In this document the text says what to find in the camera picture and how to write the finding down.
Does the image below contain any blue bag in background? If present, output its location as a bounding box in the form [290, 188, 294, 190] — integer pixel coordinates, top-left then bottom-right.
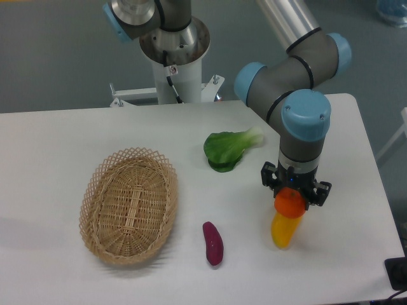
[376, 0, 406, 28]

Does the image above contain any green bok choy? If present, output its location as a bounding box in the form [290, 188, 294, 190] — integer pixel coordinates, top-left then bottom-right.
[203, 126, 264, 173]

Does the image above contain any white frame at right edge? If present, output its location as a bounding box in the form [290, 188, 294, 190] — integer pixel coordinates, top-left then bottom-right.
[375, 108, 406, 167]

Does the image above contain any orange fruit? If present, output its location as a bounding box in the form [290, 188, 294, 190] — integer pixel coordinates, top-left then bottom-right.
[274, 187, 306, 219]

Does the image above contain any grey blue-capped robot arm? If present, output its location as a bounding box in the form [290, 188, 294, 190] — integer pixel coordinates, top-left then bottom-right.
[103, 1, 352, 206]

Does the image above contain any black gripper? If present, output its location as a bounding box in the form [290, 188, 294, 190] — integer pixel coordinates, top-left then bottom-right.
[261, 161, 332, 210]

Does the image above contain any purple sweet potato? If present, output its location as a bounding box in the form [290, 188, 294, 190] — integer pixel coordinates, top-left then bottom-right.
[202, 222, 224, 266]

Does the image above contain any black device at table edge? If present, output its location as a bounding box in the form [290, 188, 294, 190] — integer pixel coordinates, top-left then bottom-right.
[384, 257, 406, 290]

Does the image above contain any woven wicker basket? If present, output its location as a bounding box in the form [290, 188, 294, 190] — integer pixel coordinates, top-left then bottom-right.
[79, 147, 178, 265]

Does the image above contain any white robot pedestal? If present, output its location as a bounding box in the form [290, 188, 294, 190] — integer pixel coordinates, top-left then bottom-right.
[110, 17, 225, 107]

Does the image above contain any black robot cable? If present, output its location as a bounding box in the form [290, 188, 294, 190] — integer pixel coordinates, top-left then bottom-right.
[162, 50, 184, 104]

